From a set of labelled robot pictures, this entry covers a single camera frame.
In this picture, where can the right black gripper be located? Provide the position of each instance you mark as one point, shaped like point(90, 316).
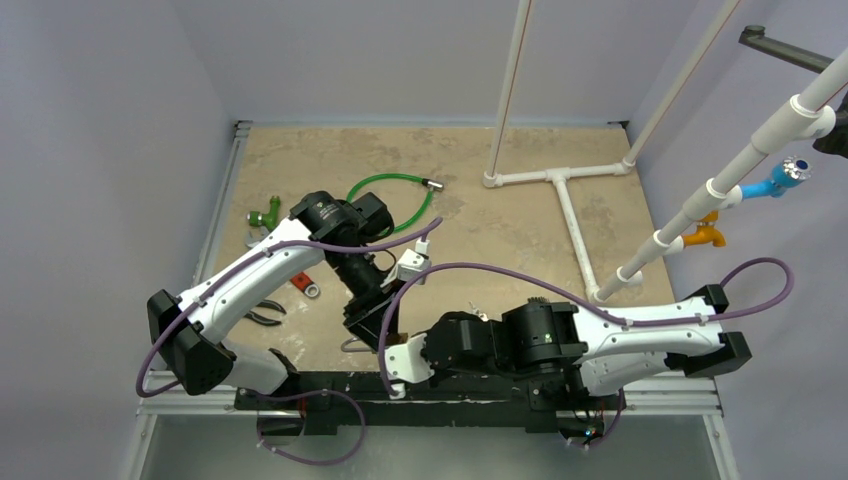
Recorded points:
point(436, 348)

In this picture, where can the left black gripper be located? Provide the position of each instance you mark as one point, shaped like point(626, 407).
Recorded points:
point(366, 313)

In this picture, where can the large brass padlock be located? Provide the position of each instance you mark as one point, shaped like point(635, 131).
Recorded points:
point(354, 345)

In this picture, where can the silver key pair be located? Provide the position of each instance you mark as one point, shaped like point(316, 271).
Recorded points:
point(475, 310)

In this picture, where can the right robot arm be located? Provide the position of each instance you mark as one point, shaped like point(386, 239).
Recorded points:
point(605, 351)

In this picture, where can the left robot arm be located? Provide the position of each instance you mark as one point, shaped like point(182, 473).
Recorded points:
point(189, 330)

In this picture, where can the black pliers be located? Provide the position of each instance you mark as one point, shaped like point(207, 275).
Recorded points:
point(267, 313)

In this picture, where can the red adjustable wrench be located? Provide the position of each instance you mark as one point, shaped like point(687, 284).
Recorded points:
point(301, 281)

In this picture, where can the orange faucet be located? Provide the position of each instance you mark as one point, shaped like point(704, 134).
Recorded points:
point(706, 233)

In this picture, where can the blue faucet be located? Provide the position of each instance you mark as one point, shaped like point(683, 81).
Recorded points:
point(788, 174)

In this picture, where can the black overhead bar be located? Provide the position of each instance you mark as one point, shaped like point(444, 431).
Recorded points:
point(755, 38)

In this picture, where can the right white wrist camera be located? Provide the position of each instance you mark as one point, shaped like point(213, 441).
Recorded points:
point(405, 364)

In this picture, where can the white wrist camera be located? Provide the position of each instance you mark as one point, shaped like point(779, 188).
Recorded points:
point(411, 263)
point(405, 364)

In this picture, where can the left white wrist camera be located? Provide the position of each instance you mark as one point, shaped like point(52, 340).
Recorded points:
point(411, 263)

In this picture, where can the green hose nozzle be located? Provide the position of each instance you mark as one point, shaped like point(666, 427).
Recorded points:
point(269, 219)

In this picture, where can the green cable lock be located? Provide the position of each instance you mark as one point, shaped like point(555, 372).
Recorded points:
point(414, 194)

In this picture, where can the white pvc pipe frame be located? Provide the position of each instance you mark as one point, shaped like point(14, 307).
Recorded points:
point(806, 115)

